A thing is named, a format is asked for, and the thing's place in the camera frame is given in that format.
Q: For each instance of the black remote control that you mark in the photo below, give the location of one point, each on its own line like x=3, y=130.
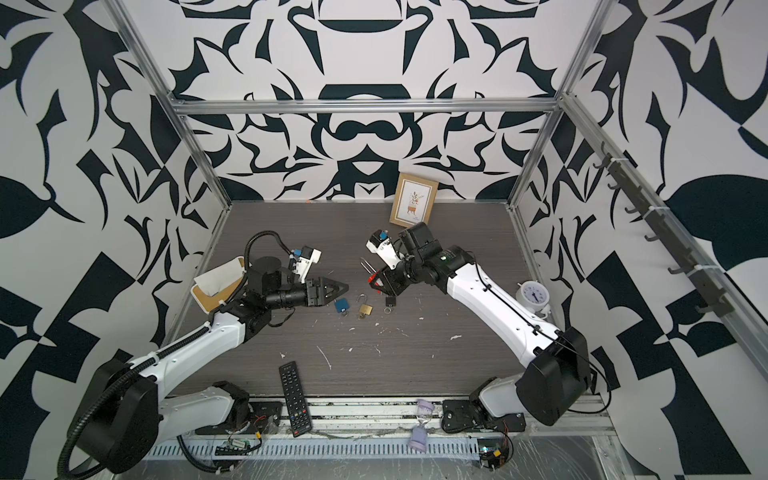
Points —
x=296, y=404

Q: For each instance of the black padlock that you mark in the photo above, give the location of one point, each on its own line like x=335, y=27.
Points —
x=390, y=304

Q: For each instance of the left circuit board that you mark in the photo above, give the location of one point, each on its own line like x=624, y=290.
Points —
x=239, y=447

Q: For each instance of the grey wall hook rack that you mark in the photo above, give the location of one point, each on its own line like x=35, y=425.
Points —
x=707, y=278

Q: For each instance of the red padlock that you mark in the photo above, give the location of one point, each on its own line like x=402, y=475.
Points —
x=371, y=273

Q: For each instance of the gold picture frame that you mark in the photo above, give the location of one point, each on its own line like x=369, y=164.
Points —
x=414, y=200

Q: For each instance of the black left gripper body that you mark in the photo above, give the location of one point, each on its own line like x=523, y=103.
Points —
x=312, y=301

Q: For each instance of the purple hourglass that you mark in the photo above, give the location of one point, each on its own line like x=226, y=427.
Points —
x=418, y=440

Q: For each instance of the white slotted cable duct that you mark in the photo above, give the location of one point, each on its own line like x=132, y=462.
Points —
x=339, y=449

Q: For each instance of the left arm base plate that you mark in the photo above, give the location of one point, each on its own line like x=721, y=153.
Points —
x=258, y=417

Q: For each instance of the white alarm clock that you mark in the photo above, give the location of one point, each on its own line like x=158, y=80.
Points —
x=535, y=298

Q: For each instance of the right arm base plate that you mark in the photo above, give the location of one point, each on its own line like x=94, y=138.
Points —
x=460, y=416

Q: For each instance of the brass padlock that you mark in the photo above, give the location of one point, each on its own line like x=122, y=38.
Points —
x=365, y=309

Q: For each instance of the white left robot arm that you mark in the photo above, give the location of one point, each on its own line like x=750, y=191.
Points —
x=128, y=406

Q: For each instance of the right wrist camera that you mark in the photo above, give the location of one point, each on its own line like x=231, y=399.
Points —
x=381, y=244

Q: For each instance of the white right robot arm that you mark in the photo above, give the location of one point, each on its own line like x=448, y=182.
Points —
x=557, y=370

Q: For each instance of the blue padlock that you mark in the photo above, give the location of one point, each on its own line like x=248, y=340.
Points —
x=341, y=306

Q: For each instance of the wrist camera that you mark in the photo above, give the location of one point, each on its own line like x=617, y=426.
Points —
x=301, y=261
x=381, y=244

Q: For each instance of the right circuit board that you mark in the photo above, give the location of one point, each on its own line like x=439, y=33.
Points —
x=494, y=453

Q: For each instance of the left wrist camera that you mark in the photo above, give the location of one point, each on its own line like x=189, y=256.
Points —
x=301, y=261

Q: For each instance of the circuit board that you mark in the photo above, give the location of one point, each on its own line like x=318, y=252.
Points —
x=239, y=447
x=494, y=453

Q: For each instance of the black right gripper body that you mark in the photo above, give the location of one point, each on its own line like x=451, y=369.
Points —
x=408, y=272

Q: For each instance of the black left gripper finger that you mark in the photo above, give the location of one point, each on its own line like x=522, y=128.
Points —
x=332, y=295
x=334, y=284

